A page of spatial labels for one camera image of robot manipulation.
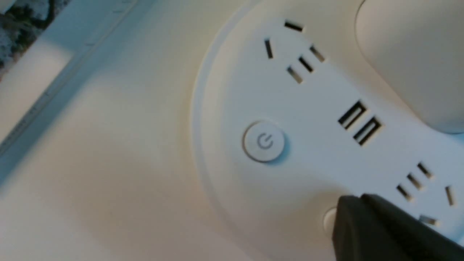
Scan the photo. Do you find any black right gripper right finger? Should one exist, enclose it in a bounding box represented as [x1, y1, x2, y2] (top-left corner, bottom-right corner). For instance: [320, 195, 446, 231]
[361, 194, 464, 261]

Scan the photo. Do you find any white desk lamp with sockets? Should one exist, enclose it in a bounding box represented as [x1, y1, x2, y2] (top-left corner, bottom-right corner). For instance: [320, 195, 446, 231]
[191, 0, 463, 261]

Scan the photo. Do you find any bottom book circuit pattern cover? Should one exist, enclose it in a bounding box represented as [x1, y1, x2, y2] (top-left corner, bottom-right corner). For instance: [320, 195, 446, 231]
[0, 0, 138, 154]

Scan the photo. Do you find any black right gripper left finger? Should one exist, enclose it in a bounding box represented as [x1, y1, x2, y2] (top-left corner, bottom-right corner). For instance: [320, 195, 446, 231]
[332, 195, 411, 261]

